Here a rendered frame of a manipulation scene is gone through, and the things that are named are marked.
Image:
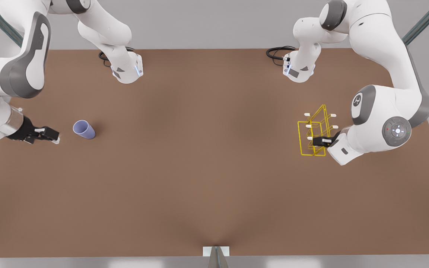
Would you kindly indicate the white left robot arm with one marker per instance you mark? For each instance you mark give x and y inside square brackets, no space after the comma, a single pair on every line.
[382,111]

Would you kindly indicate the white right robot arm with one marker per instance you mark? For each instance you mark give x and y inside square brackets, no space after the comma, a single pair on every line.
[24,70]

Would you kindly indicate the lavender plastic cup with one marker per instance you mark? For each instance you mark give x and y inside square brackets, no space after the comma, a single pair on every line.
[84,129]

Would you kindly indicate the silver frame post with foot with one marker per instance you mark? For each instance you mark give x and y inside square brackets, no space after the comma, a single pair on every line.
[216,257]

